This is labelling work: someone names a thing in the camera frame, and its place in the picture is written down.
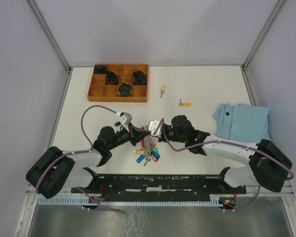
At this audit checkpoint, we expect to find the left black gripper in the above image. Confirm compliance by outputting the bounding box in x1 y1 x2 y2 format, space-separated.
108 122 149 150

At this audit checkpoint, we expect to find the yellow key tag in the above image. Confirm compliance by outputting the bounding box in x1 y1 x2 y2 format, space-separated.
135 149 146 156

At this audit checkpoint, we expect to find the red key tag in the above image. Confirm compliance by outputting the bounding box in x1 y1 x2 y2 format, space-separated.
150 156 158 162

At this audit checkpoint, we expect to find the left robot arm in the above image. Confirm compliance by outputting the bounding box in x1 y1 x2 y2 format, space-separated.
26 125 150 198

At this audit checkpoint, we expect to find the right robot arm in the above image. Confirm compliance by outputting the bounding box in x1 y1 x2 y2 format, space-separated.
155 115 294 193

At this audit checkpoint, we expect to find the yellow tag key right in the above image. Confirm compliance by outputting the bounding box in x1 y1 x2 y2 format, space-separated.
179 99 191 107

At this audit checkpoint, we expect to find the yellow tag key upper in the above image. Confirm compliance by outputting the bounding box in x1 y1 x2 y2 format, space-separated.
160 85 166 98

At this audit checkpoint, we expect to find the wooden compartment tray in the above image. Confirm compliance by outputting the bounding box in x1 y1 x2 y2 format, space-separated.
87 64 149 103

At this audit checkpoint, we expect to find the light blue cloth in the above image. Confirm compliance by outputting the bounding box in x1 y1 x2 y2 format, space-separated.
213 103 270 143

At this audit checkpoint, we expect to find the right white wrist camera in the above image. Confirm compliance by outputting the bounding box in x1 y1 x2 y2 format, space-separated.
148 118 164 138

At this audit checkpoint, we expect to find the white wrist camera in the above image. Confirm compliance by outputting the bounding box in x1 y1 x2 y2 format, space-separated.
115 112 132 132
148 118 164 138

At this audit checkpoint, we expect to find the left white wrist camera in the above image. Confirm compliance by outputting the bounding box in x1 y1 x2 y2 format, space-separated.
115 112 132 132

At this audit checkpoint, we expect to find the black yellow cable coil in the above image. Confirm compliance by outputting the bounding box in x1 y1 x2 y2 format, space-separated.
117 82 133 98

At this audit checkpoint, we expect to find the black cable coil right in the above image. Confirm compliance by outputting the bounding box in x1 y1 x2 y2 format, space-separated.
132 70 148 85

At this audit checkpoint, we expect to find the black cable coil top-left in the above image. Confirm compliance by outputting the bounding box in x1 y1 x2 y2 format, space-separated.
93 64 109 75

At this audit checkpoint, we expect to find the white cable duct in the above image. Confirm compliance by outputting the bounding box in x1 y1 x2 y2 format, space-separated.
36 194 225 207

